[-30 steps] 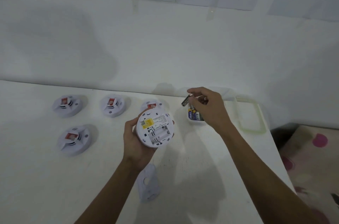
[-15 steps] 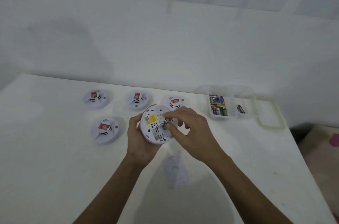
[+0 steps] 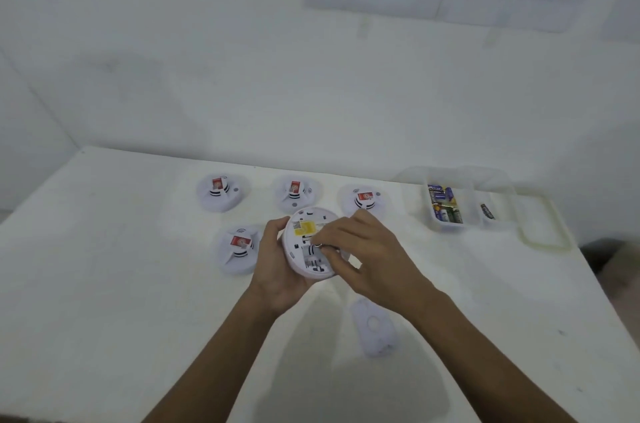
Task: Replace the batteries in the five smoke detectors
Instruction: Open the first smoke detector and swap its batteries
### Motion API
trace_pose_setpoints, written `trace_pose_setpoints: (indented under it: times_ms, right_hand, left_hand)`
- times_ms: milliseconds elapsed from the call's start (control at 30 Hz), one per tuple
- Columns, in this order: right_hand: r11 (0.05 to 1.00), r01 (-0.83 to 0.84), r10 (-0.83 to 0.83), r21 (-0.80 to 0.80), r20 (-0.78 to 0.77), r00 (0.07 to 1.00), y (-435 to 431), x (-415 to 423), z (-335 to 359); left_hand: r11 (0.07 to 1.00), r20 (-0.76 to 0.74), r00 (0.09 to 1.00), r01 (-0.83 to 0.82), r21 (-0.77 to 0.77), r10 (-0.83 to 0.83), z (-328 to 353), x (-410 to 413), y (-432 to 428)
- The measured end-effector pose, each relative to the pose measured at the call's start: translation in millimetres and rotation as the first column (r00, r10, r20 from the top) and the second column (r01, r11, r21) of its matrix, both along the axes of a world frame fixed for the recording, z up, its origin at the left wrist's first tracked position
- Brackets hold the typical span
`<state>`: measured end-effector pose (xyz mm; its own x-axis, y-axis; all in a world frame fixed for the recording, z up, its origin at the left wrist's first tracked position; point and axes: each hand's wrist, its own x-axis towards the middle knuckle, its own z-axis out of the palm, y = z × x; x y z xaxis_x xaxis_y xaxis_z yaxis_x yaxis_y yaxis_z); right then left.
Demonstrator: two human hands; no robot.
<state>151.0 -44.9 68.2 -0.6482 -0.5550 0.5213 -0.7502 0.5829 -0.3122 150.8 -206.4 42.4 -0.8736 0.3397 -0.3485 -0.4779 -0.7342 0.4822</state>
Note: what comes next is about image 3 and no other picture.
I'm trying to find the person's right hand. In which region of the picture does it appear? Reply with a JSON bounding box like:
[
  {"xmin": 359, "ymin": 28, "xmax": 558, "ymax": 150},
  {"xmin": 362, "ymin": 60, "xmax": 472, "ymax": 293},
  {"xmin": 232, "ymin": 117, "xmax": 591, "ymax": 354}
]
[{"xmin": 307, "ymin": 209, "xmax": 441, "ymax": 311}]

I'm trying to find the person's left hand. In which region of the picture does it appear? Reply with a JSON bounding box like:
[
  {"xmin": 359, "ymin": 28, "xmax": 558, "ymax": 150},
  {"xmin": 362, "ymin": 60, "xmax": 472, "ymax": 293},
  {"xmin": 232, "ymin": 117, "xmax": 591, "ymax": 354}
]
[{"xmin": 248, "ymin": 216, "xmax": 311, "ymax": 314}]

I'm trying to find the clear plastic container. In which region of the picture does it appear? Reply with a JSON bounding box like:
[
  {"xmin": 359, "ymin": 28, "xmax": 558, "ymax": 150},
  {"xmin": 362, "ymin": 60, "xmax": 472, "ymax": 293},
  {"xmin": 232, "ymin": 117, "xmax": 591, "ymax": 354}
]
[
  {"xmin": 395, "ymin": 166, "xmax": 481, "ymax": 234},
  {"xmin": 472, "ymin": 168, "xmax": 519, "ymax": 231}
]

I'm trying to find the white battery cover plate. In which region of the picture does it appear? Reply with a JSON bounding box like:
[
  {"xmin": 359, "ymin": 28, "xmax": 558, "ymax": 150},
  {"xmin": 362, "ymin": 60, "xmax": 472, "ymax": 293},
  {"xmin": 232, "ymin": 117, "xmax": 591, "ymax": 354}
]
[{"xmin": 349, "ymin": 296, "xmax": 399, "ymax": 358}]

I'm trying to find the pile of assorted batteries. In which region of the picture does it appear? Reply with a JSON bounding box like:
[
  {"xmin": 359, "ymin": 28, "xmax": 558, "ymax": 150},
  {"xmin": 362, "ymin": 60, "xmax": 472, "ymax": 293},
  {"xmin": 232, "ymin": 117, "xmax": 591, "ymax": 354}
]
[{"xmin": 429, "ymin": 185, "xmax": 463, "ymax": 224}]

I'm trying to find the clear lid with green rim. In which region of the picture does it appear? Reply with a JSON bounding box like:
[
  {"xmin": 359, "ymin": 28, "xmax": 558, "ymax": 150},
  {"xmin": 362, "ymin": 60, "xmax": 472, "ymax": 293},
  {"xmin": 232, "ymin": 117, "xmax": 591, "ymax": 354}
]
[{"xmin": 515, "ymin": 192, "xmax": 573, "ymax": 254}]

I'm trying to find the person's left forearm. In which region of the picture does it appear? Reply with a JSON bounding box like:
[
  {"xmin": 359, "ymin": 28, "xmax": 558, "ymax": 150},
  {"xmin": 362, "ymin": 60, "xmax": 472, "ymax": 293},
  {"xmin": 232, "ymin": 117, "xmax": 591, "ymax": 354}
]
[{"xmin": 141, "ymin": 295, "xmax": 282, "ymax": 423}]

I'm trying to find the person's right forearm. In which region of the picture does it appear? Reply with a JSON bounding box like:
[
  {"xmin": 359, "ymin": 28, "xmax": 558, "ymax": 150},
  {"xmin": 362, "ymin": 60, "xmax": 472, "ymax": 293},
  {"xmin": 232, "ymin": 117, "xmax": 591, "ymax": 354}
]
[{"xmin": 399, "ymin": 282, "xmax": 579, "ymax": 423}]

